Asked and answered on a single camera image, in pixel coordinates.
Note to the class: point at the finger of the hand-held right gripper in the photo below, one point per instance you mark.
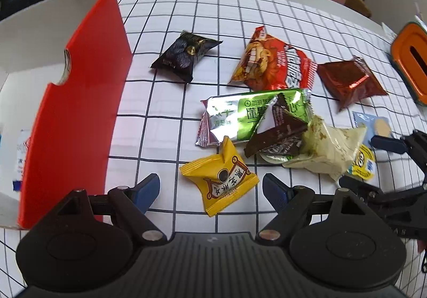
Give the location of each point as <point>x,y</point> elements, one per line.
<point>358,184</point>
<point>383,143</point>

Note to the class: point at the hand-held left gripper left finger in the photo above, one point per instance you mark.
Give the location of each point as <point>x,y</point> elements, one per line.
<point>146,191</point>

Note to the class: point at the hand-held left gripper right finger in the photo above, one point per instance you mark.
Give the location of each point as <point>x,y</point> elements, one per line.
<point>273,188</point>

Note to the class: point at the yellow snack packet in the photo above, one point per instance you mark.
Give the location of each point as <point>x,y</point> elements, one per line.
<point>220,181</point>

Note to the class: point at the red and white cardboard box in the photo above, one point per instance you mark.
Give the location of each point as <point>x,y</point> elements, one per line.
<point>83,84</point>

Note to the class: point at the black snack packet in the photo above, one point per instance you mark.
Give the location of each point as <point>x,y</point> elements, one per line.
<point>183,54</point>

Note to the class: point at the small yellow blue packet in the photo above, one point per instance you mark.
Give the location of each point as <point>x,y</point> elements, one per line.
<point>365,161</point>

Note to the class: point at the light blue snack packet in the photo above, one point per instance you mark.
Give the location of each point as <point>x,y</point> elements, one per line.
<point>363,119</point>

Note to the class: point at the cream snack packet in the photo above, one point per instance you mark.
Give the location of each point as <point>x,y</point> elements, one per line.
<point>323,148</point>

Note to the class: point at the dark brown snack packet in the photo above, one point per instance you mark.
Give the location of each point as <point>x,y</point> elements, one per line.
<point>277,138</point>

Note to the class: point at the brown foil snack packet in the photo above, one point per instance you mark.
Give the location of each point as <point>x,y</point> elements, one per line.
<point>350,81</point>

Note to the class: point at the green silver snack packet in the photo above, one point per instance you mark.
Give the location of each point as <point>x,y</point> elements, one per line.
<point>230,114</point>

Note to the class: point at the orange lidded container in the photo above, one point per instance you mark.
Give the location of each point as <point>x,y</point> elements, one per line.
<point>407,44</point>

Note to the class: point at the white paper sheet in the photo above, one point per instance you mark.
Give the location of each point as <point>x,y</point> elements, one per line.
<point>388,31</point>

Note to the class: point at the red orange snack packet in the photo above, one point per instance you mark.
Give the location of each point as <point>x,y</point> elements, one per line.
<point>270,64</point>

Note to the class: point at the white blue snack packet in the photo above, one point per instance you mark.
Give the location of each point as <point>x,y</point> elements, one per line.
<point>20,164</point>

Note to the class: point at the white grid tablecloth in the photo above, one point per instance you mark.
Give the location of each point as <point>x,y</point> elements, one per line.
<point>166,18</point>

